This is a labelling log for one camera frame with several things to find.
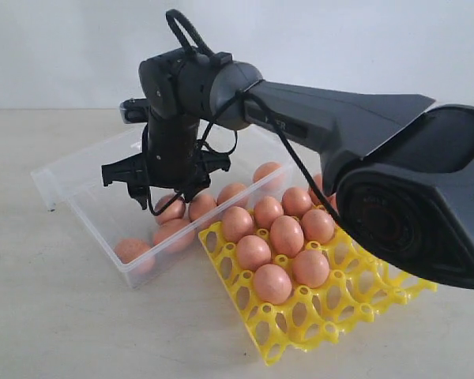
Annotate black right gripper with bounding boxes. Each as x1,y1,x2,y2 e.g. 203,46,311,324
101,112,231,210

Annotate brown egg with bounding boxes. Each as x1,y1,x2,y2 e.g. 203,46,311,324
329,193,339,213
252,161,283,191
188,191,217,222
254,196,284,230
269,216,304,258
301,209,335,244
307,173,324,206
115,238,156,275
216,182,248,208
281,186,313,218
221,206,254,242
155,193,186,225
253,264,292,305
235,235,272,272
152,219,195,253
292,250,330,288

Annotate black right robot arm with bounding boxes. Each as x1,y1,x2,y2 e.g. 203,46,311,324
102,49,474,290

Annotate clear plastic bin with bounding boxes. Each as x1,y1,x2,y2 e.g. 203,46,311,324
32,125,296,288

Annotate yellow plastic egg tray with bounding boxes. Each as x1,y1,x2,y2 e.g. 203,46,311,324
198,222,437,366

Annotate black cable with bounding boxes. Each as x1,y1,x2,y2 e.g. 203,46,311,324
141,8,340,224

